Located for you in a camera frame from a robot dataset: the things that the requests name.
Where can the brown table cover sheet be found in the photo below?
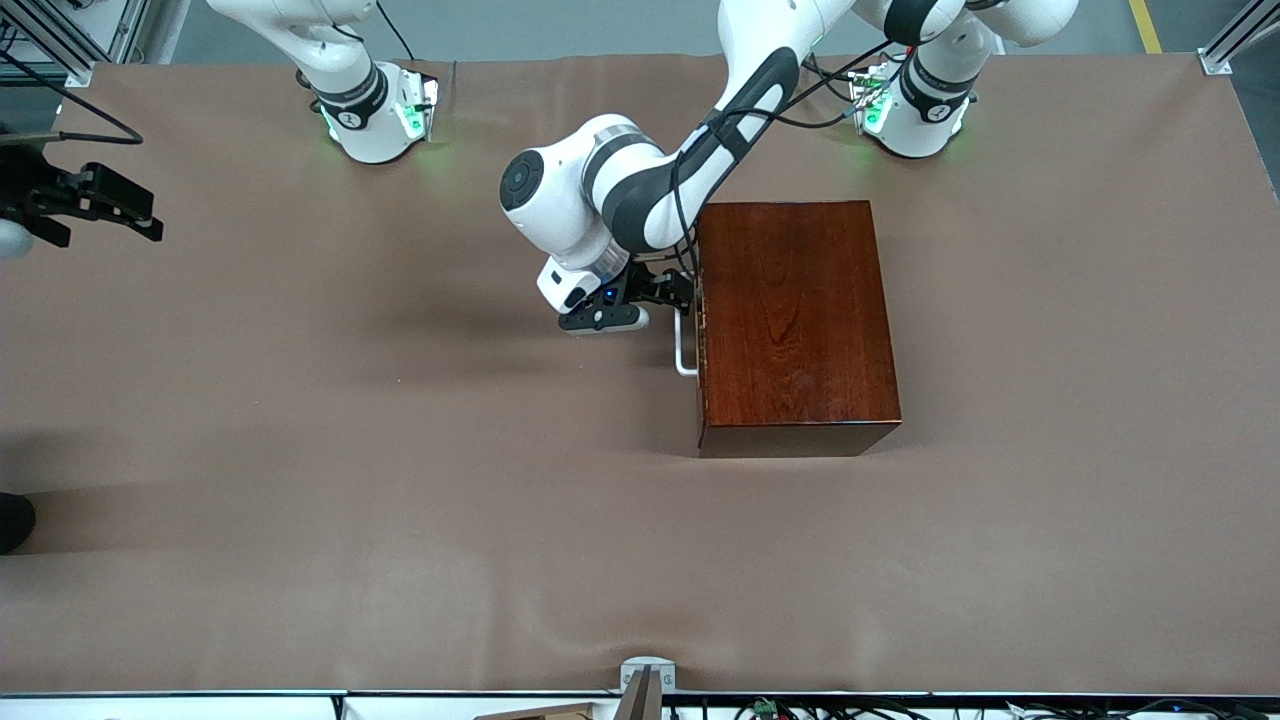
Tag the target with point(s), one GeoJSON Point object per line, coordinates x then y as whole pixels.
{"type": "Point", "coordinates": [400, 450]}

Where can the black round object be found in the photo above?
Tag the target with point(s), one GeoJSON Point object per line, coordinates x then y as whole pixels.
{"type": "Point", "coordinates": [14, 522]}

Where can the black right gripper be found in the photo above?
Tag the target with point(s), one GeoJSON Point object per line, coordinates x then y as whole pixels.
{"type": "Point", "coordinates": [30, 187]}

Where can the brown cardboard piece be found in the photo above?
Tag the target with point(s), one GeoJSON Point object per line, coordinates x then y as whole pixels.
{"type": "Point", "coordinates": [540, 714]}

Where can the aluminium frame post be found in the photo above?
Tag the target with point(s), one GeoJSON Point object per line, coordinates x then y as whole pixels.
{"type": "Point", "coordinates": [1235, 40]}
{"type": "Point", "coordinates": [75, 65]}

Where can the dark wooden cabinet box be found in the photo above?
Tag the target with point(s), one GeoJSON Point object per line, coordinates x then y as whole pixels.
{"type": "Point", "coordinates": [800, 330]}

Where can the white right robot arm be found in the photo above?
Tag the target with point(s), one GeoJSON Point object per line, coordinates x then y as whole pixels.
{"type": "Point", "coordinates": [370, 130]}

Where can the white table edge rail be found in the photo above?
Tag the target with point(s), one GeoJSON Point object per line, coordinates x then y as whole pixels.
{"type": "Point", "coordinates": [200, 708]}

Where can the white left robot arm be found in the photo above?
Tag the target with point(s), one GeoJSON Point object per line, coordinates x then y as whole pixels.
{"type": "Point", "coordinates": [560, 200]}

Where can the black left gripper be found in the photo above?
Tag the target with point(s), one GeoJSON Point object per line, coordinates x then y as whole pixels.
{"type": "Point", "coordinates": [654, 285]}

